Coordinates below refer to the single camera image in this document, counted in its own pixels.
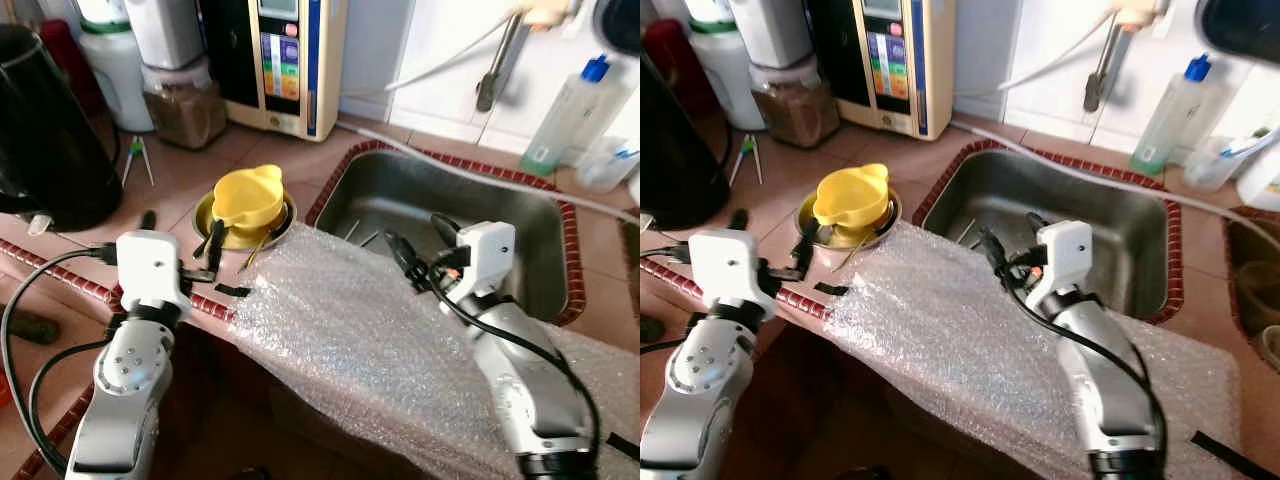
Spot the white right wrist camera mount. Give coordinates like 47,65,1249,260
453,220,519,303
1030,220,1096,306

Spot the white plastic bottle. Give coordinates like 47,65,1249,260
1235,128,1280,213

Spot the steel sink basin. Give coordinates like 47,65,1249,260
305,140,586,328
1222,205,1280,373
912,140,1186,326

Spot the black electric kettle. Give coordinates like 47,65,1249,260
0,22,124,234
640,48,738,233

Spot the black round pan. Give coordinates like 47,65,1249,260
1193,0,1280,68
590,0,641,58

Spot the clear detergent bottle blue cap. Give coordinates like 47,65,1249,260
1128,55,1233,179
518,55,629,179

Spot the white jar green lid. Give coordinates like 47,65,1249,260
75,0,158,134
688,0,769,133

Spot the brown powder jar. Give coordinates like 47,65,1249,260
142,58,229,151
750,62,843,151

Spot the shallow steel bowl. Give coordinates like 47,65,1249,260
192,188,299,253
793,187,903,251

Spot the beige water ionizer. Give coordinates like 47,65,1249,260
198,0,351,143
805,0,958,141

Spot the white plastic hose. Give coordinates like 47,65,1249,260
340,18,523,101
950,118,1280,226
335,118,641,229
950,15,1121,101

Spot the dark red plastic cup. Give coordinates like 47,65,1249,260
38,18,104,113
643,17,709,103

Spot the yellow plastic cup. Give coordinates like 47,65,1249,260
210,163,288,238
810,161,893,236

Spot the clear bubble wrap sheet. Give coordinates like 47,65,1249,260
230,222,641,480
825,222,1246,480

